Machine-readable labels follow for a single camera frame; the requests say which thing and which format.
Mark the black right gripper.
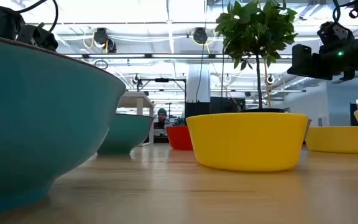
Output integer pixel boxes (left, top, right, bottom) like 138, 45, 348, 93
287, 22, 357, 82

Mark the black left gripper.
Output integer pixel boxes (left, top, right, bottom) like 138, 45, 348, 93
16, 22, 59, 52

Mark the red plastic mini bowl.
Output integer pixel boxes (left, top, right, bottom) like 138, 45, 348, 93
165, 125, 195, 151

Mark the green plant in black pot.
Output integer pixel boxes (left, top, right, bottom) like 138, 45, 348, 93
214, 0, 298, 113

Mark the white perforated metal shelf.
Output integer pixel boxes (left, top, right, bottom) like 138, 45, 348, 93
118, 91, 155, 147

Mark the black partition panel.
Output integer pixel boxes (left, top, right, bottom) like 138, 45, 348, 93
184, 96, 247, 118

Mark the long ceiling light bar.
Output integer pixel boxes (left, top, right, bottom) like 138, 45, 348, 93
63, 53, 293, 60

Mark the person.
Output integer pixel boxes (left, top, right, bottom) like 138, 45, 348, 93
153, 108, 171, 138

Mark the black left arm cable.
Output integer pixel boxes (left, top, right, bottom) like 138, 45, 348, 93
17, 0, 59, 34

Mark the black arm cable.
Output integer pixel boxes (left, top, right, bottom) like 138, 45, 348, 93
17, 0, 59, 34
332, 0, 358, 25

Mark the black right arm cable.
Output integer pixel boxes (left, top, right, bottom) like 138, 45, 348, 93
332, 0, 358, 25

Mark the large black ceiling cord reel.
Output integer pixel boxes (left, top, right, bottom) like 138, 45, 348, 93
93, 27, 117, 54
192, 27, 209, 45

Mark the black hanging cable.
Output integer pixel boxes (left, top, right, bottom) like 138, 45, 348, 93
195, 43, 207, 103

